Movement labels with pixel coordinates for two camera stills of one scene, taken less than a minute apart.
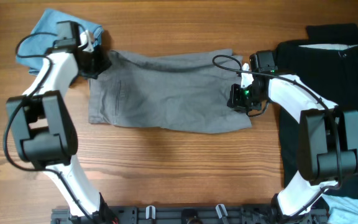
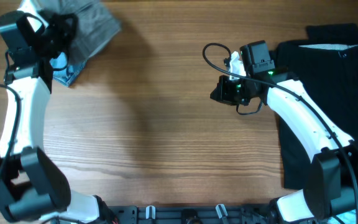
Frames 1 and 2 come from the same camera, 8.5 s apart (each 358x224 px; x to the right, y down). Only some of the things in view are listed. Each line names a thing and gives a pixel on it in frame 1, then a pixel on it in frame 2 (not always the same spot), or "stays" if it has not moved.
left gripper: (104, 62) to (54, 20)
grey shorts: (179, 91) to (97, 25)
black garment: (335, 60) stays
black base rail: (190, 214) stays
